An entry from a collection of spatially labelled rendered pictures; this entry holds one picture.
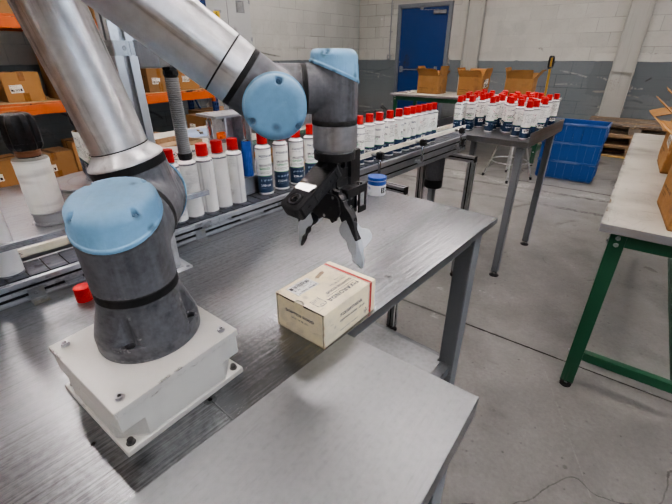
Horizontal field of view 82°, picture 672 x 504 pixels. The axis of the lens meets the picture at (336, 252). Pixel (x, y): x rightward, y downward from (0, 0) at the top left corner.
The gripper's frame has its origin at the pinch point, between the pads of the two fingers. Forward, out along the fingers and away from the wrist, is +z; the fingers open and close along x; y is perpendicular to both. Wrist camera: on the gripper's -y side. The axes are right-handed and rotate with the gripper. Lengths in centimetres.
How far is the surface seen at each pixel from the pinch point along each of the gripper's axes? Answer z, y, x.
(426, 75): -7, 518, 247
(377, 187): 10, 69, 34
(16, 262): 6, -36, 58
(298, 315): 8.8, -8.2, 0.3
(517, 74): -11, 522, 121
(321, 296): 6.0, -3.8, -1.7
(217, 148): -10, 18, 57
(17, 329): 14, -42, 45
